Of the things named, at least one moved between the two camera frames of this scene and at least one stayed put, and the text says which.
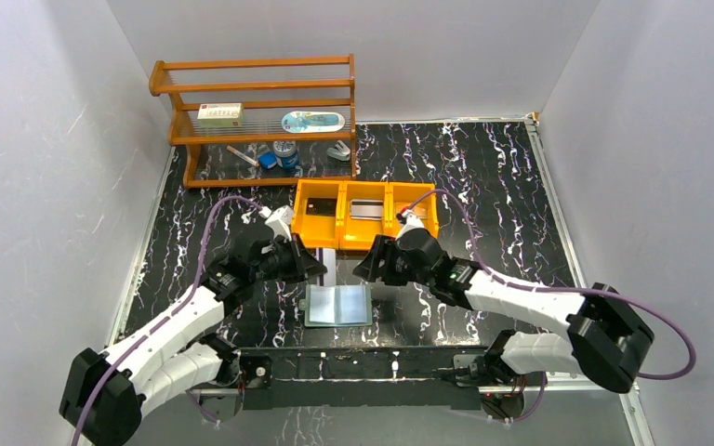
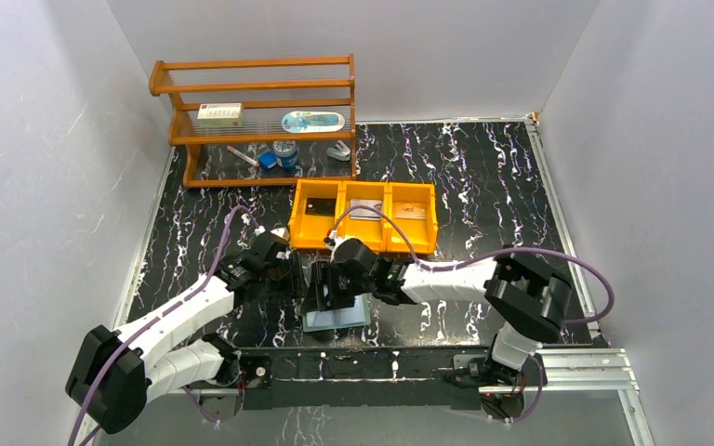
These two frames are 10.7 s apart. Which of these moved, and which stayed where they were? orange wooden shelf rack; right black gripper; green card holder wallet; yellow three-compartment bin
Moved: right black gripper
Stayed: yellow three-compartment bin; green card holder wallet; orange wooden shelf rack
